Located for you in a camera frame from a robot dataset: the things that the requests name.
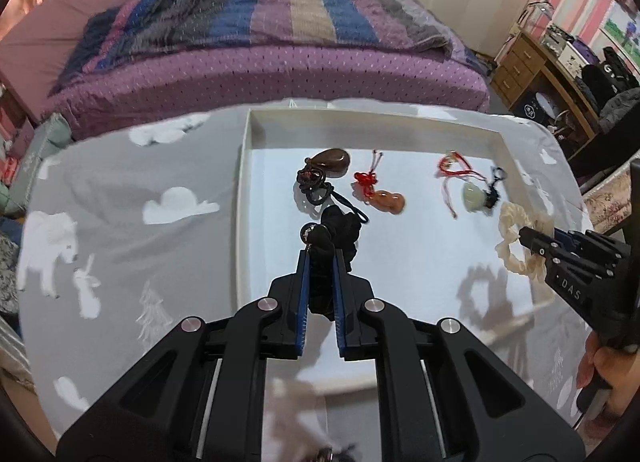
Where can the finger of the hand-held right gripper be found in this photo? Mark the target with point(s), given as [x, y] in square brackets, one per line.
[535, 239]
[595, 244]

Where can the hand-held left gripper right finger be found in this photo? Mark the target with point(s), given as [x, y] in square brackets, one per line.
[340, 302]

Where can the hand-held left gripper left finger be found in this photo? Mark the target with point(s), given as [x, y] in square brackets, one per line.
[303, 302]

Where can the cream flower scrunchie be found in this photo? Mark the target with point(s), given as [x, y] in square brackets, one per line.
[507, 222]

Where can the white shallow tray box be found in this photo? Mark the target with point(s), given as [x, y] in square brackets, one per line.
[420, 262]

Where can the red knot gourd pendant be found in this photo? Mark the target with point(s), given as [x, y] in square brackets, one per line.
[387, 201]

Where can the person's right hand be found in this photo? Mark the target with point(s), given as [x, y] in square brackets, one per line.
[622, 372]

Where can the floral cloth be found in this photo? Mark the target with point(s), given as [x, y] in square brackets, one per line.
[610, 202]

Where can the dark jacket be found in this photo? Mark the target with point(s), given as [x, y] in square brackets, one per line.
[622, 109]

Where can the wooden desk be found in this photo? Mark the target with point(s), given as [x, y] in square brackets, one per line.
[525, 67]

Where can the black bag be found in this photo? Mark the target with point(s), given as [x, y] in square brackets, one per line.
[605, 72]

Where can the grey printed quilt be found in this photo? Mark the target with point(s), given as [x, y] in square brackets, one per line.
[125, 242]

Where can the desk lamp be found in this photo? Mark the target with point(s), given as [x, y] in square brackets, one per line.
[535, 9]

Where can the purple dotted bed sheet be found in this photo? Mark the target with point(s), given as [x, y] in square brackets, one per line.
[250, 77]

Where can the bed with striped blanket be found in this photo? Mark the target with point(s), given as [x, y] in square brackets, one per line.
[280, 7]

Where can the pink mattress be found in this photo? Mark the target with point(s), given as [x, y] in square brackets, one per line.
[45, 17]

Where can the wall poster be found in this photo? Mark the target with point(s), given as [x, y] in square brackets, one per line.
[622, 34]

